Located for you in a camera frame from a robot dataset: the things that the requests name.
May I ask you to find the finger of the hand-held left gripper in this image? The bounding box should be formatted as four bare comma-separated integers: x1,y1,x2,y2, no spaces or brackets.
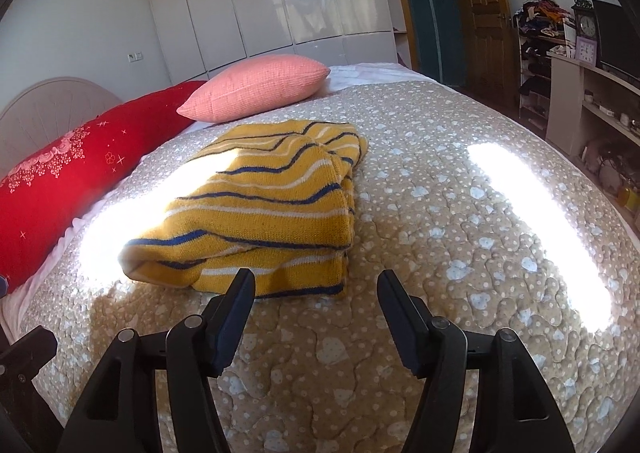
0,367,64,453
0,326,58,375

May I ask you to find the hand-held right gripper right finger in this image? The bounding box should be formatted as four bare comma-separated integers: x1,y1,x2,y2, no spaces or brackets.
376,269,576,453

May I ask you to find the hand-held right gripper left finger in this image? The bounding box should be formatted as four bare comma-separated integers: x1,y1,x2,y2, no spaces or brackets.
57,268,257,453

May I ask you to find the yellow striped knit sweater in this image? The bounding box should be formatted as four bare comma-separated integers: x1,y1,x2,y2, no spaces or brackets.
118,119,369,299

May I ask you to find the pile of colourful clothes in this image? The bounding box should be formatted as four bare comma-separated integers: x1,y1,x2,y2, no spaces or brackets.
519,0,576,40

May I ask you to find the beige heart-print quilted blanket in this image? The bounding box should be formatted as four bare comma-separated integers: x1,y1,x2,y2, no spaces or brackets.
0,78,640,453

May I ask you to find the red floral long pillow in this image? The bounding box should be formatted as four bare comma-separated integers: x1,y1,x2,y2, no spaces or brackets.
0,80,208,294

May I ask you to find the pink ribbed pillow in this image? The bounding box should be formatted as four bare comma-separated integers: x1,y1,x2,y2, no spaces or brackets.
177,54,331,124

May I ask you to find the pale padded headboard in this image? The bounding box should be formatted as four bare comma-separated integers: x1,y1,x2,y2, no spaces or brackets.
0,77,124,180

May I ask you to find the white shoe rack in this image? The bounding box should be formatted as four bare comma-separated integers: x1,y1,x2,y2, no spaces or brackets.
515,0,577,130

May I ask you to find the white desk shelf unit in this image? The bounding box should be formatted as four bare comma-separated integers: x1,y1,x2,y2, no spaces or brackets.
545,50,640,214

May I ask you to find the teal door curtain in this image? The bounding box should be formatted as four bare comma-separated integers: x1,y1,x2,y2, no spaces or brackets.
392,0,469,88

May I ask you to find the brown wooden door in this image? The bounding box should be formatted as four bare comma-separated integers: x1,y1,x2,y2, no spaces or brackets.
450,0,516,106

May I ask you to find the small purple clock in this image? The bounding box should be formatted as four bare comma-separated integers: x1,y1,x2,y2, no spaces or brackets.
575,35,599,65

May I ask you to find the dark ornate table clock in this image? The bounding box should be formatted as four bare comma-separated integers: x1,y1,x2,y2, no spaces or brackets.
572,0,599,41

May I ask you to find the black flat screen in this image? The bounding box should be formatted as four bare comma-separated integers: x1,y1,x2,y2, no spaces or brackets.
591,0,640,80

